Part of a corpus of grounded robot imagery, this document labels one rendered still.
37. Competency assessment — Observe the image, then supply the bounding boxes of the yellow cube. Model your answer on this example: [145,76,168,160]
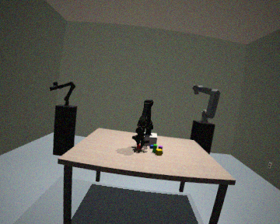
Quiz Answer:
[156,149,163,156]

